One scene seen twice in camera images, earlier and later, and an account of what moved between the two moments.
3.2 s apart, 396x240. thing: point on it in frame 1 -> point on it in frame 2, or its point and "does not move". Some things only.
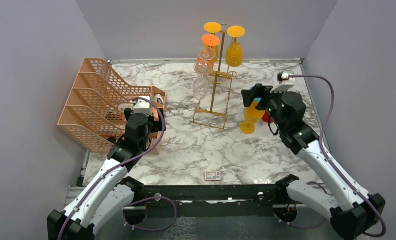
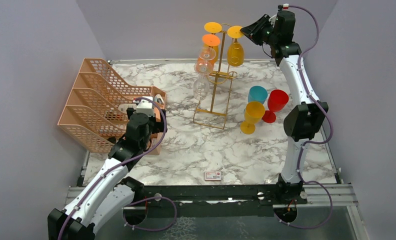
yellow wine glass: [253, 116] does not move
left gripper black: [157, 125] does not move
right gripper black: [257, 91] -> [251, 31]
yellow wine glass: [235, 53] does not move
